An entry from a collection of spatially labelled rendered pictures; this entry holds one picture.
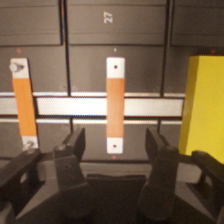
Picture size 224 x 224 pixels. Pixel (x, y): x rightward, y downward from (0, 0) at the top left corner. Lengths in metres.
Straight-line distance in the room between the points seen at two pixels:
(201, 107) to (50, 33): 0.23
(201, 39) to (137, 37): 0.09
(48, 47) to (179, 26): 0.19
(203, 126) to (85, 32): 0.21
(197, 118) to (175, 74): 0.07
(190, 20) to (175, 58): 0.05
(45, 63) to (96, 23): 0.10
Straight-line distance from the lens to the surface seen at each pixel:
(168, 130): 0.28
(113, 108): 0.25
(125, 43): 0.24
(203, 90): 0.25
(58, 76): 0.26
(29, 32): 0.27
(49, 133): 0.29
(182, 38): 0.26
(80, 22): 0.25
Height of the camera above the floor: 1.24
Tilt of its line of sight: 74 degrees down
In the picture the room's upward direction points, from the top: 176 degrees counter-clockwise
